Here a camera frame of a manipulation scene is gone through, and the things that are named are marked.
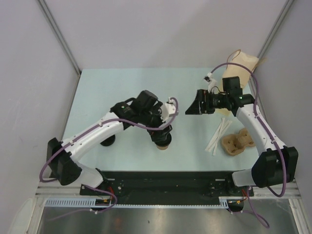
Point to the left aluminium frame post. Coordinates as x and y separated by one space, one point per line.
47 13

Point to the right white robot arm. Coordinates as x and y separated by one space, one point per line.
276 163

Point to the aluminium frame post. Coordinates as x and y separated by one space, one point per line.
286 9
47 13

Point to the white wrapped straw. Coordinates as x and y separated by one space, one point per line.
211 148
216 132
218 143

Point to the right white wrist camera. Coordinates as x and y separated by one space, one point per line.
211 81

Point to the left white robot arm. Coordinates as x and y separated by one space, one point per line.
144 111

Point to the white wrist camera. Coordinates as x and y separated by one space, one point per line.
169 109
211 81

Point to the right aluminium frame post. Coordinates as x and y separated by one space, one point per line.
286 9

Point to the stack of black lids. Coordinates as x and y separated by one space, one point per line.
109 141

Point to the brown pulp cup carrier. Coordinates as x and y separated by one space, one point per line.
234 144

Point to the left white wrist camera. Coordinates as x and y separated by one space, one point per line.
169 109

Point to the brown paper coffee cup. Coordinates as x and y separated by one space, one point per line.
162 147

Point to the brown paper takeout bag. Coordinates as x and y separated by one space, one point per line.
239 70

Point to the white slotted cable duct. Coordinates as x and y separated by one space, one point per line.
78 202

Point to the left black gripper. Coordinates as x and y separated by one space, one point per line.
157 134

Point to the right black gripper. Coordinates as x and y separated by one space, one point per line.
197 107

